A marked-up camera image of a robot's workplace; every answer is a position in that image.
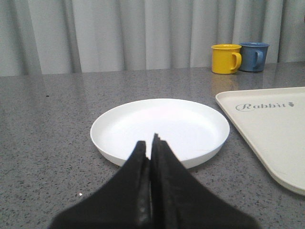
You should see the blue mug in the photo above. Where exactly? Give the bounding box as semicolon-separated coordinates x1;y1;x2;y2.
239;42;269;73

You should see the yellow mug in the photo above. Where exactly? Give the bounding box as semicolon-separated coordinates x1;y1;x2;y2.
211;44;242;74

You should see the cream rabbit tray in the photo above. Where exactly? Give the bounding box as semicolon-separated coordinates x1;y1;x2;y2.
215;87;305;195

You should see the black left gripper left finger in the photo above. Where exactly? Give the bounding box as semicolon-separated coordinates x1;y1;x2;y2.
50;141;151;229

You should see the white round plate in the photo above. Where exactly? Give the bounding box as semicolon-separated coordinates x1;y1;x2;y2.
90;98;230;168

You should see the grey curtain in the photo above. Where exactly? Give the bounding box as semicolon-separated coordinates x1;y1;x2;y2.
0;0;305;76

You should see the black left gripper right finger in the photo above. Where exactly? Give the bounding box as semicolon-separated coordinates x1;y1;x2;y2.
150;134;260;229

